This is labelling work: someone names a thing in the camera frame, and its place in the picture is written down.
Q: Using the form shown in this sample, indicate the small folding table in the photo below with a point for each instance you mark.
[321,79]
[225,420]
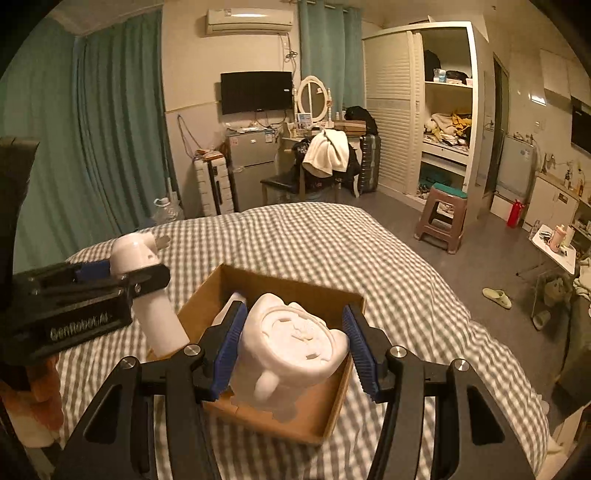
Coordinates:
[551,244]

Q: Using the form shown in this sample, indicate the white suitcase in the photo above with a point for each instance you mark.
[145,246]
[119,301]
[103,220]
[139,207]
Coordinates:
[211,187]

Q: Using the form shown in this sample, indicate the person's left hand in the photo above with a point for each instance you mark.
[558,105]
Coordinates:
[44,392]

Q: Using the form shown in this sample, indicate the teal window curtain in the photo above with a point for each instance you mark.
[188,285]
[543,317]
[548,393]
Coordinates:
[330,50]

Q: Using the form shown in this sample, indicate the clear water jug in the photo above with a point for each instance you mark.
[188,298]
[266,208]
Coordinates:
[167,210]

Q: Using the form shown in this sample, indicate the oval vanity mirror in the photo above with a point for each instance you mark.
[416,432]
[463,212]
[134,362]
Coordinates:
[311,99]

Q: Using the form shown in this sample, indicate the red fire extinguisher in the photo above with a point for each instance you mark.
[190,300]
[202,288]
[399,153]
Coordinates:
[514,213]

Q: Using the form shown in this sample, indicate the white hair dryer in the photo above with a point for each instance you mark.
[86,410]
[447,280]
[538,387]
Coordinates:
[148,295]

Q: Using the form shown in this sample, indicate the checkered bed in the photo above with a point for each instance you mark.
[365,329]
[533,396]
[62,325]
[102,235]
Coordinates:
[323,286]

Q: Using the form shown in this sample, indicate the white mug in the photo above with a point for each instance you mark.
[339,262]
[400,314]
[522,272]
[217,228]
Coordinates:
[288,350]

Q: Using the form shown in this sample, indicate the black bag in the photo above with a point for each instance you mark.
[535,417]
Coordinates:
[358,115]

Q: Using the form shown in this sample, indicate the cardboard box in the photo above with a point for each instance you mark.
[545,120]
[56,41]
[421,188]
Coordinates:
[272,350]

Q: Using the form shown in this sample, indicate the small grey refrigerator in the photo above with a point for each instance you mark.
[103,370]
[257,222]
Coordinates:
[251,166]

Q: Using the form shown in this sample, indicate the dark suitcase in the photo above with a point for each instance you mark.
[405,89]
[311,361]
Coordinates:
[369,164]

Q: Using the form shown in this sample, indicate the plastic stool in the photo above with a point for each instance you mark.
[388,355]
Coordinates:
[441,217]

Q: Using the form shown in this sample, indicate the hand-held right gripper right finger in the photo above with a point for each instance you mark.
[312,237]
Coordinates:
[358,342]

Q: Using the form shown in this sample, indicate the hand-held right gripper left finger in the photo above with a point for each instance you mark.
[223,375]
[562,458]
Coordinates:
[229,342]

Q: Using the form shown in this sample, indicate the wall television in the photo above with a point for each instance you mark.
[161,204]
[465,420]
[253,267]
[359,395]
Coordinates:
[256,91]

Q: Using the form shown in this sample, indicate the air conditioner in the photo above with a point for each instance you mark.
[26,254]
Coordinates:
[249,21]

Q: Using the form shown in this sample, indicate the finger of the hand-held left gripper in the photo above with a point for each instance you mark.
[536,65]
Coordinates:
[90,270]
[131,277]

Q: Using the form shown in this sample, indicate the green slipper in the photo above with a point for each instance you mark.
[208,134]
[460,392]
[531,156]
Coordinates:
[541,319]
[497,297]

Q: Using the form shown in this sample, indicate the dark upholstered bench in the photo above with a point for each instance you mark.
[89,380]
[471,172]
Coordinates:
[280,187]

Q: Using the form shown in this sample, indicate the white wardrobe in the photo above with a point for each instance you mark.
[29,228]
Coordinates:
[422,110]

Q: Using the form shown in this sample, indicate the chair with clothes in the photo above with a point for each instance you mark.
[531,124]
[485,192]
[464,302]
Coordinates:
[323,170]

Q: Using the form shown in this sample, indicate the white towel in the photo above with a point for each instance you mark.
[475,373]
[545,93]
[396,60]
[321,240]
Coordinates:
[325,154]

